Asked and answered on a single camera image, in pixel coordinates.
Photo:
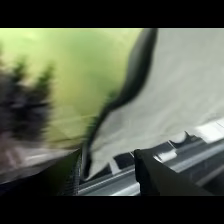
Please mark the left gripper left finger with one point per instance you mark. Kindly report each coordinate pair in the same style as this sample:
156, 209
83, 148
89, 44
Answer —
50, 180

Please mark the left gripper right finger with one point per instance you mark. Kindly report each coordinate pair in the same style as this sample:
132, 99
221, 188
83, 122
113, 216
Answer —
160, 180

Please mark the pale grey garment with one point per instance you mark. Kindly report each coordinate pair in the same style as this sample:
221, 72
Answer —
173, 90

